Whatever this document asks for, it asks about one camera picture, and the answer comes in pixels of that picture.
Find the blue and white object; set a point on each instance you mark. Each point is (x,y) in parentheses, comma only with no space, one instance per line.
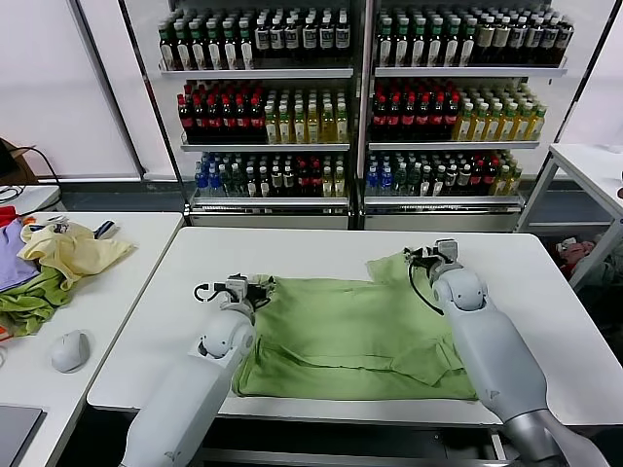
(104,228)

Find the grey label dark bottle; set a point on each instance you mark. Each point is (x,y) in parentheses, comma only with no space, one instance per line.
(534,40)
(518,40)
(549,40)
(565,38)

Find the small orange object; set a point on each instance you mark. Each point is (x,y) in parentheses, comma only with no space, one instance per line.
(30,222)

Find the flat orange object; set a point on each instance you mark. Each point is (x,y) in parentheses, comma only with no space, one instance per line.
(4,335)

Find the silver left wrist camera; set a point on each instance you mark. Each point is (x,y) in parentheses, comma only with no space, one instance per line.
(237,289)

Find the pink crumpled cloth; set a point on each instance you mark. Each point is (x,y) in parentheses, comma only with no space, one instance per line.
(576,254)

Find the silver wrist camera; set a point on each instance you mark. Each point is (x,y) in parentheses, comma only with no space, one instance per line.
(447,250)
(237,289)

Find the white computer mouse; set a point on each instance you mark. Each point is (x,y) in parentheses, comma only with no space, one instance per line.
(70,351)

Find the small red cap bottle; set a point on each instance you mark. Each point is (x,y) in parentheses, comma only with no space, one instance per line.
(303,184)
(491,182)
(317,184)
(478,182)

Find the small white cap dark bottle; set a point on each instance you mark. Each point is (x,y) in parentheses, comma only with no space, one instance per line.
(440,185)
(427,185)
(465,184)
(452,184)
(290,184)
(251,186)
(265,186)
(277,184)

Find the red garment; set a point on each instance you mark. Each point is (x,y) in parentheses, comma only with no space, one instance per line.
(6,215)

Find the white cap yellow bottle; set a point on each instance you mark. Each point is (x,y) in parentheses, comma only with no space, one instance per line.
(284,130)
(328,129)
(271,130)
(299,130)
(313,130)
(342,129)

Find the small yellow bottle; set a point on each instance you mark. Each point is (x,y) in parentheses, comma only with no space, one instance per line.
(328,186)
(503,185)
(340,185)
(515,184)

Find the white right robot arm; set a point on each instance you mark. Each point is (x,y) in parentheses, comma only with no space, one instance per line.
(491,340)

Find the red cap cola bottle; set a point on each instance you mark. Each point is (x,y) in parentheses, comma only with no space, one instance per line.
(199,124)
(228,124)
(424,121)
(410,121)
(185,124)
(213,124)
(257,124)
(380,121)
(438,121)
(395,121)
(452,121)
(242,124)

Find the grey crumpled cloth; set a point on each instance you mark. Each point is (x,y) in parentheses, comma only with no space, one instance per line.
(614,268)

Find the brown cardboard box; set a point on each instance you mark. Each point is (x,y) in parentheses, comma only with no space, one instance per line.
(26,167)

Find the metal shelf unit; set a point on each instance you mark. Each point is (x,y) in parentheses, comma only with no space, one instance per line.
(253,73)
(467,71)

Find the crumpled olive green garment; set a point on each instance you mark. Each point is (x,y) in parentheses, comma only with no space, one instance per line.
(29,304)

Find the white tag with dark clip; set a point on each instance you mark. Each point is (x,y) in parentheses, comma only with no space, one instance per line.
(61,225)

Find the light green polo shirt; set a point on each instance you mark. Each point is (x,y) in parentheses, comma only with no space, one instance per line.
(340,331)

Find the beige label dark bottle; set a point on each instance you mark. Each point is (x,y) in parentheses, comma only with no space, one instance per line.
(485,40)
(501,40)

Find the small blue bottle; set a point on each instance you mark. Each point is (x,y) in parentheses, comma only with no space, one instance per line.
(214,184)
(374,182)
(201,184)
(388,182)

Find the grey laptop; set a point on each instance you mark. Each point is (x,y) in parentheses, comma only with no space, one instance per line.
(17,433)

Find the white metal frame table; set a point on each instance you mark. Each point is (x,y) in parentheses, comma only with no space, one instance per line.
(584,163)

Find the purple garment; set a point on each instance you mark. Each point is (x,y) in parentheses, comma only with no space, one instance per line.
(12,262)

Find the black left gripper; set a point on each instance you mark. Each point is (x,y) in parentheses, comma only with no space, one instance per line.
(254,294)

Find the pale yellow shirt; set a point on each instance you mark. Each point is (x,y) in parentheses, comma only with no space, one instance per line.
(83,253)

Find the green cap yellow bottle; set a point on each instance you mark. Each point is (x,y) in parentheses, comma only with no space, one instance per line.
(508,129)
(494,129)
(523,129)
(537,129)
(465,129)
(479,129)

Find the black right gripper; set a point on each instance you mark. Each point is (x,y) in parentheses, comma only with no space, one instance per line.
(426,262)

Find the white label black bottle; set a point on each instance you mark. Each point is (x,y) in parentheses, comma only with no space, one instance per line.
(292,40)
(326,39)
(342,38)
(310,39)
(263,40)
(277,40)

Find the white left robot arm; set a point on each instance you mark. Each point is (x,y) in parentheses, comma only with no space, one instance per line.
(185,389)

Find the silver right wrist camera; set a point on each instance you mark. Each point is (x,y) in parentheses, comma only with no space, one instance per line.
(447,250)

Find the green cap dark bottle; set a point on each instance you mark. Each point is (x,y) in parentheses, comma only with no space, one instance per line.
(197,49)
(230,49)
(452,47)
(169,49)
(214,49)
(468,46)
(387,47)
(183,49)
(435,47)
(402,47)
(419,47)
(246,48)

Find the small clear green bottle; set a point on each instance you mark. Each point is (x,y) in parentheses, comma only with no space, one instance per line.
(238,185)
(415,182)
(401,182)
(226,185)

